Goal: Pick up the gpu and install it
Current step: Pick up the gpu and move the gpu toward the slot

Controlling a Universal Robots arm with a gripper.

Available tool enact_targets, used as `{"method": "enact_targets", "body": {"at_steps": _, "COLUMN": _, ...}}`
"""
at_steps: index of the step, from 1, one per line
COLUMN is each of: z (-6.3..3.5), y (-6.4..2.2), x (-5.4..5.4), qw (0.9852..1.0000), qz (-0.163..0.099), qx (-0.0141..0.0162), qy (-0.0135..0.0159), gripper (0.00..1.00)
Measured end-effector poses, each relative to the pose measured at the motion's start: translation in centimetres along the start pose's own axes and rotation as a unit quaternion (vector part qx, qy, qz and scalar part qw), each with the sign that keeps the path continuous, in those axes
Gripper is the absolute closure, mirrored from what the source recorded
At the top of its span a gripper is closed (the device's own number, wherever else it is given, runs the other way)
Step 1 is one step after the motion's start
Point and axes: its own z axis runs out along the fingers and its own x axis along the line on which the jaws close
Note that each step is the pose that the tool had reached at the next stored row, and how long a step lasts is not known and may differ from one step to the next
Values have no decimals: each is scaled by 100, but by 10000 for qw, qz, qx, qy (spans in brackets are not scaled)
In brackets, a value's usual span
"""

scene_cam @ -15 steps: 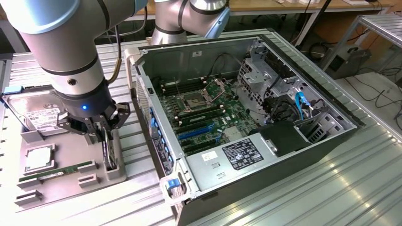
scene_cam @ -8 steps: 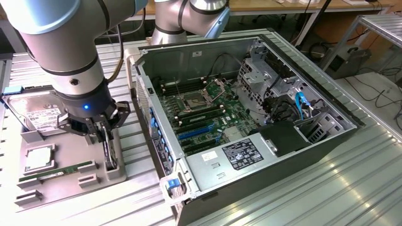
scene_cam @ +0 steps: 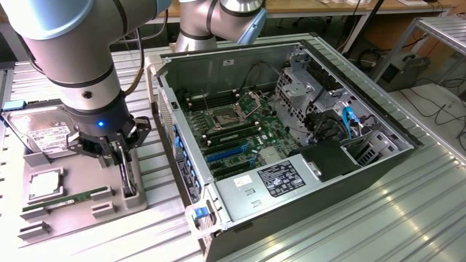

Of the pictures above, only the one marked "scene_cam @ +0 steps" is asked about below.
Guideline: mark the thin metal locking lever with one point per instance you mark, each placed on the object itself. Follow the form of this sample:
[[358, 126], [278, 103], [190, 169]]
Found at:
[[206, 102]]

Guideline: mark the blue case latch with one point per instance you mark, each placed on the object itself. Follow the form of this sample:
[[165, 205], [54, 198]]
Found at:
[[201, 213]]

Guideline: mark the silver CPU chip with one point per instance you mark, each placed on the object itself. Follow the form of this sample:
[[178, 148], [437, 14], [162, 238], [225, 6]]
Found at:
[[46, 184]]

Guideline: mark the CPU socket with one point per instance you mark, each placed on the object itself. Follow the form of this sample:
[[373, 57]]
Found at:
[[224, 116]]

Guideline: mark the black installed RAM stick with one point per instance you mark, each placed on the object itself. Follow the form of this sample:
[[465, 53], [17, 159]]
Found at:
[[233, 135]]

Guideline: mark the silver hard disk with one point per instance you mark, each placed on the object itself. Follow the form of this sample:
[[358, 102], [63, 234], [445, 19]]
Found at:
[[41, 131]]

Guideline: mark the metal disk bay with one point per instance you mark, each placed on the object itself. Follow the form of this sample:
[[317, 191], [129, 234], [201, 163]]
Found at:
[[298, 87]]

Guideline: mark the grey power supply unit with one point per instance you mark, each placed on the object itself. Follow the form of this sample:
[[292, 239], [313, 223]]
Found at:
[[269, 185]]

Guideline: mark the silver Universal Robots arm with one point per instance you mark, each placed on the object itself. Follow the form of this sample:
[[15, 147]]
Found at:
[[73, 54]]

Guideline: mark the metal socket cover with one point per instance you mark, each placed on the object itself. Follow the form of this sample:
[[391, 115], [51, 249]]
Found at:
[[249, 102]]

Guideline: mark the blue expansion slot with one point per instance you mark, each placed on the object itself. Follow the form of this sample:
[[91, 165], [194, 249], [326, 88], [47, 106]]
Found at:
[[228, 154]]

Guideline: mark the aluminium frame table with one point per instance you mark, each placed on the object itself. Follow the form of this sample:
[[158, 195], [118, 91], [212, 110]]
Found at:
[[441, 35]]

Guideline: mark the grey parts rack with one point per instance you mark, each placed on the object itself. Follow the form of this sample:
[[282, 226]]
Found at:
[[81, 185]]

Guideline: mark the green motherboard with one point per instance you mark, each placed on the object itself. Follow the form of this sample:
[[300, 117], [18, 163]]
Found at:
[[252, 131]]

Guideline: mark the black open PC case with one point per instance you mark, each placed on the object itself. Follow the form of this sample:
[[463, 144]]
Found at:
[[292, 136]]

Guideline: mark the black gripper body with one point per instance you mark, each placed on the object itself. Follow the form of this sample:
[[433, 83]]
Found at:
[[98, 120]]

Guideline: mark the silver chipset heat sink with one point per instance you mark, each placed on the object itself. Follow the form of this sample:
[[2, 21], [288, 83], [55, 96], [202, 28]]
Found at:
[[273, 155]]

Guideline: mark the dark equipment box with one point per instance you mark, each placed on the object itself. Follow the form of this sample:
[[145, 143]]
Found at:
[[401, 73]]

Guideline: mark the green RAM stick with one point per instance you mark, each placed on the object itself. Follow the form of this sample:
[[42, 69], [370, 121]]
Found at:
[[66, 201]]

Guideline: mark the black graphics card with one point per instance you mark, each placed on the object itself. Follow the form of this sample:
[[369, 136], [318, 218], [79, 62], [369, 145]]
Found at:
[[129, 177]]

